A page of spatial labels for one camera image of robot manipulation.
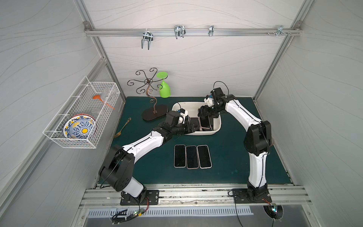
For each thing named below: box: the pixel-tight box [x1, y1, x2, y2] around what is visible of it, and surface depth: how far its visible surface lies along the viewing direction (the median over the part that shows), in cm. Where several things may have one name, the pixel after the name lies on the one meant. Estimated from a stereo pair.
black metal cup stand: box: [127, 67, 169, 121], surface depth 93 cm
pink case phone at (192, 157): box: [185, 145, 199, 170], surface depth 90 cm
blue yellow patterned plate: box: [62, 113, 96, 139], surface depth 62 cm
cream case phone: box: [196, 144, 213, 169], surface depth 90 cm
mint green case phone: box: [173, 144, 187, 168], surface depth 90 cm
